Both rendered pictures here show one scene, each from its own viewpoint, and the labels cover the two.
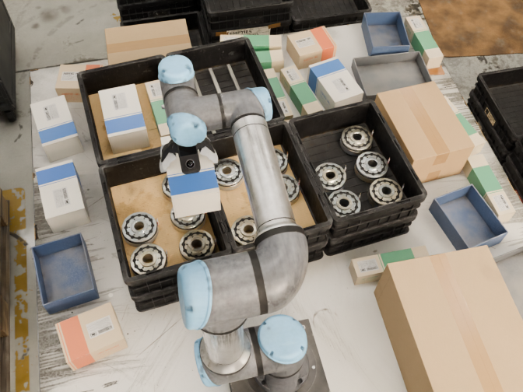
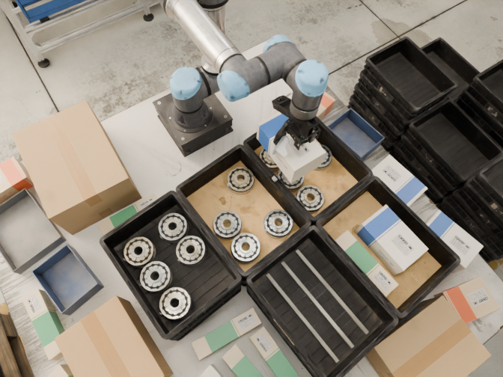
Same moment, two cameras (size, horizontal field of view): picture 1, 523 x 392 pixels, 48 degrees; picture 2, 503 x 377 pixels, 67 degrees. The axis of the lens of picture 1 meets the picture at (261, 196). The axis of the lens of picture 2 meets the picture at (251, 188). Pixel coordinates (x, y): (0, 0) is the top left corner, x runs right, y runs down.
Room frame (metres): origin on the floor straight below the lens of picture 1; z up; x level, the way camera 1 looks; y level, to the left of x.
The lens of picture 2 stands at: (1.40, -0.13, 2.15)
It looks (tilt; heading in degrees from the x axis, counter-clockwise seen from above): 67 degrees down; 160
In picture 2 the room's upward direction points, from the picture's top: 3 degrees clockwise
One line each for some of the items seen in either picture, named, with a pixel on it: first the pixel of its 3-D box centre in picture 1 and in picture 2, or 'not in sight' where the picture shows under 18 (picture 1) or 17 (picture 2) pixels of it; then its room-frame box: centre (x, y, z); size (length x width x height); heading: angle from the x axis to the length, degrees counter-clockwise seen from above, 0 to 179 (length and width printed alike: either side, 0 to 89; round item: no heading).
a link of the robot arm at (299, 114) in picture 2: not in sight; (305, 105); (0.88, 0.20, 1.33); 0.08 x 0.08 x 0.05
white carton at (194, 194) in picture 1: (190, 173); (289, 144); (0.86, 0.19, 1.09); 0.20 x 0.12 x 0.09; 16
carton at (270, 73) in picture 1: (275, 97); (277, 362); (1.47, -0.03, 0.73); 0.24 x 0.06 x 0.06; 19
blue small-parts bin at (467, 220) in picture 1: (467, 220); (68, 279); (0.98, -0.67, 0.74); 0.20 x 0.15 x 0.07; 26
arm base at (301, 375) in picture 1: (281, 360); (189, 106); (0.45, -0.07, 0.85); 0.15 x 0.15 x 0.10
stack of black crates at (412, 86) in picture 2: not in sight; (395, 97); (0.38, 1.10, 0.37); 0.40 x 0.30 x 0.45; 16
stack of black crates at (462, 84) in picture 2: not in sight; (437, 80); (0.27, 1.49, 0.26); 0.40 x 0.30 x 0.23; 16
